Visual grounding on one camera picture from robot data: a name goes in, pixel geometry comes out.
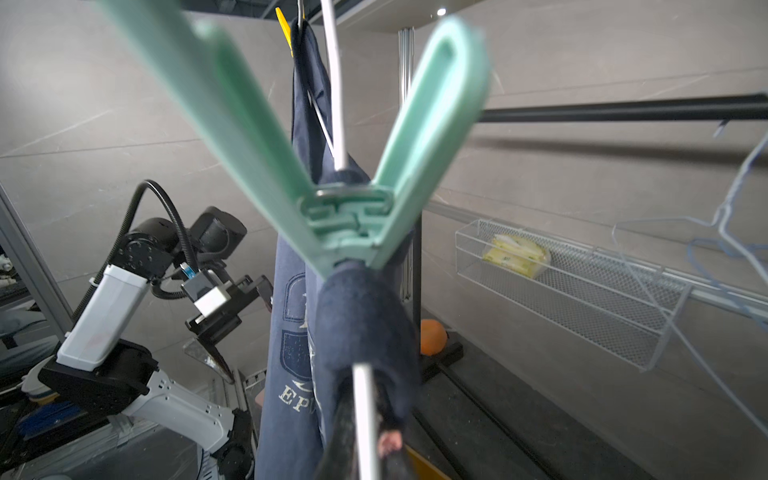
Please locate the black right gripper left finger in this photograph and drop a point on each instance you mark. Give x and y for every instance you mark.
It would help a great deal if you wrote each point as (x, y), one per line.
(339, 459)

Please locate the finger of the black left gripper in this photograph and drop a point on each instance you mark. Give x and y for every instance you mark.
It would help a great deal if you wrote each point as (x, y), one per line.
(207, 354)

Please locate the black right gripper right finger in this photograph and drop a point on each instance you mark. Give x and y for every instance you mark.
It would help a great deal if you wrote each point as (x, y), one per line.
(394, 460)

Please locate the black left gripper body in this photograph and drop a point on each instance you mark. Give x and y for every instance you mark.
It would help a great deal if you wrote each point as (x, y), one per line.
(243, 293)

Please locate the dark grey tank top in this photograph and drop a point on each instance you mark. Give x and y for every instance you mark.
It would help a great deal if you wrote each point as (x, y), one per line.
(320, 327)

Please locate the light blue wire hanger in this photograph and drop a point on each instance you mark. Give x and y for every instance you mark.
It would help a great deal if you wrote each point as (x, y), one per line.
(725, 243)

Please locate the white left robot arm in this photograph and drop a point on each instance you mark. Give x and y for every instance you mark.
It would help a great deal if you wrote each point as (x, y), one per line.
(155, 253)

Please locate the large yellow plastic tray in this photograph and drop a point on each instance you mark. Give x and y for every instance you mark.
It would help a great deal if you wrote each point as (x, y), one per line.
(424, 469)

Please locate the black clothes rack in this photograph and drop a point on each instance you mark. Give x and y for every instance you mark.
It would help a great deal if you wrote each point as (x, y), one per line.
(571, 172)

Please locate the orange plush toy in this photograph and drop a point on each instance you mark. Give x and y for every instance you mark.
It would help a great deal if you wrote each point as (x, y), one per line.
(433, 337)

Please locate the yellow item in basket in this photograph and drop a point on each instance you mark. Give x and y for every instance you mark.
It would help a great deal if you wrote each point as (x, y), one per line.
(517, 254)

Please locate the yellow clothespin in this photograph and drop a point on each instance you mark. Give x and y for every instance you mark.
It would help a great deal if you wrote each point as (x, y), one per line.
(285, 27)

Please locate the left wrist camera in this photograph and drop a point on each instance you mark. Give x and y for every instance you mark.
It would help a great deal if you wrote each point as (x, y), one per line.
(207, 292)

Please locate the white wire basket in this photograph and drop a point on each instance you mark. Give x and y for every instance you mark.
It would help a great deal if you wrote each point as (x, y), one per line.
(585, 290)

